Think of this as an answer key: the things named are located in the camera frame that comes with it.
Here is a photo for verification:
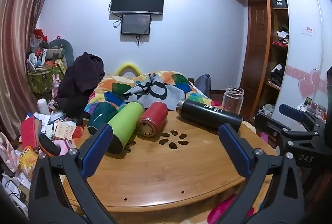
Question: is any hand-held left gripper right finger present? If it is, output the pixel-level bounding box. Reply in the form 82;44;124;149
218;123;305;224

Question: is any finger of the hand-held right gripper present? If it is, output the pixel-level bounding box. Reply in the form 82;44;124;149
254;113;325;148
279;103;328;133

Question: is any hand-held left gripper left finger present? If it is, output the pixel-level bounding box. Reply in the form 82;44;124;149
28;123;114;224

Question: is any dark green cup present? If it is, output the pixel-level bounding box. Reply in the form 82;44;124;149
87;101;119;136

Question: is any lime green bottle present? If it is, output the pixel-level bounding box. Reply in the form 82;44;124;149
106;101;145;154

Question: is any clear glass jar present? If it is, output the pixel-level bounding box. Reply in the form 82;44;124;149
221;86;245;116

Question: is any black bottle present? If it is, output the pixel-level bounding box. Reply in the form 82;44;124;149
176;98;243;134

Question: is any black glasses case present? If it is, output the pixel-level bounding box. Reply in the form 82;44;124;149
38;134;61;157

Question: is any red bottle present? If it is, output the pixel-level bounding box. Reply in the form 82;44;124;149
136;102;169;138

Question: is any pink cloth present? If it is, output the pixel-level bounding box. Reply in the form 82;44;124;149
207;193;256;224

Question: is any dark clothing heap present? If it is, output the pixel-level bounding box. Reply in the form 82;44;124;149
55;52;105;121

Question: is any white plastic bottle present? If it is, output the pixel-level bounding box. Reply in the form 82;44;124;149
37;98;50;115

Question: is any red book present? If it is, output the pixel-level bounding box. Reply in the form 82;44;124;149
20;116;42;150

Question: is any grey backpack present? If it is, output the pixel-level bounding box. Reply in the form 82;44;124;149
194;74;211;98

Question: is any yellow snack packet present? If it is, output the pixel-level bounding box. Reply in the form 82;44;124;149
19;146;39;179

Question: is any round wooden table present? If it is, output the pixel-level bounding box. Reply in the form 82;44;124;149
62;109;277;213

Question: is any white sliding door with hearts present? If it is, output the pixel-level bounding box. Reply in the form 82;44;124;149
275;0;332;121

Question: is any pink rabbit toy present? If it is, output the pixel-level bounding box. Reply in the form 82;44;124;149
51;74;63;98

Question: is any wooden door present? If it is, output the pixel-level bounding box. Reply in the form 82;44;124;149
239;0;269;117

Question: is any colourful patchwork blanket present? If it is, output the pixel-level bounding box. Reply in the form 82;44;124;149
83;71;221;117

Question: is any yellow arched cushion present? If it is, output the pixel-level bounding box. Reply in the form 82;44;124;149
115;62;143;76

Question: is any wooden wardrobe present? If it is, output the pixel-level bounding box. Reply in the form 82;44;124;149
220;0;315;123

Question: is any green storage basket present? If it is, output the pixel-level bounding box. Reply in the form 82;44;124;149
27;66;66;93

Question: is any grey plush toy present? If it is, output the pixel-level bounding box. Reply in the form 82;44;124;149
39;38;74;66

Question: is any pink brown curtain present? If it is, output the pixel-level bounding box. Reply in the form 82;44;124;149
0;0;56;140

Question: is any small wall monitor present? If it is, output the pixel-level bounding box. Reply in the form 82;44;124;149
121;14;151;35

